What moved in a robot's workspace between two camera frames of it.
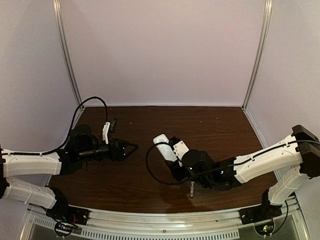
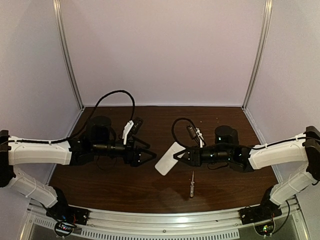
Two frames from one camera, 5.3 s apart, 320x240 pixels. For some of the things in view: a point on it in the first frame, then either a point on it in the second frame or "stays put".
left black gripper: x=114 y=149 to x=133 y=154
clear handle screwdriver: x=191 y=189 stays put
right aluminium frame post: x=268 y=18 stays put
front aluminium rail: x=213 y=225 stays put
